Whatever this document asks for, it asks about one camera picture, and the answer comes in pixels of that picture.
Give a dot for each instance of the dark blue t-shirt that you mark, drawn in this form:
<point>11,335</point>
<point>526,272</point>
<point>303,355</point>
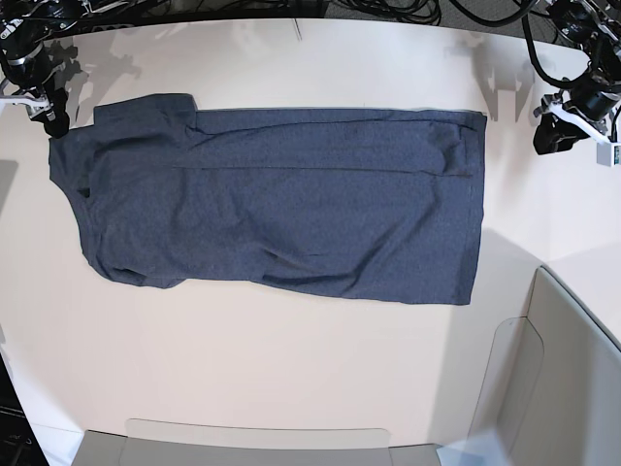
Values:
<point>372,204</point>

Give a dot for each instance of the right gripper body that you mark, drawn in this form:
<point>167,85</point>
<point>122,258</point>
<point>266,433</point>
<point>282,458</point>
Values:
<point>32,72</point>

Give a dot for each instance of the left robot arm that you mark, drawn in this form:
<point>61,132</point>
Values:
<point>593,27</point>

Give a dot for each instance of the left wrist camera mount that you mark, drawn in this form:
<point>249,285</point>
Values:
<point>605,133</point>

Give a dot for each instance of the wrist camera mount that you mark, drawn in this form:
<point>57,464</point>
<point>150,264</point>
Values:
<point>605,133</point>
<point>34,105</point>

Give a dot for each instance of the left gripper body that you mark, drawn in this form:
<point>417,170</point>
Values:
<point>590,103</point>

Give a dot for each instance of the grey panel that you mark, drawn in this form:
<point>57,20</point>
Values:
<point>150,442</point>
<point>551,391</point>

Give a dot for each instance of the grey panel at bottom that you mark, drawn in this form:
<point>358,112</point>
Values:
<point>150,442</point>

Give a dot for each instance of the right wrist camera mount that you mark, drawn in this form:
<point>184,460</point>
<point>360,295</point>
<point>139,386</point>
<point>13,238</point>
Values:
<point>34,105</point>

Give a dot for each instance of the grey panel at right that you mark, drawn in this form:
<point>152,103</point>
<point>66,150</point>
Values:
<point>551,391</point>

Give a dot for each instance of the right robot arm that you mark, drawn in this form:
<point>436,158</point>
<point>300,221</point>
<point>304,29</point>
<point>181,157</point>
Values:
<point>26,25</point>

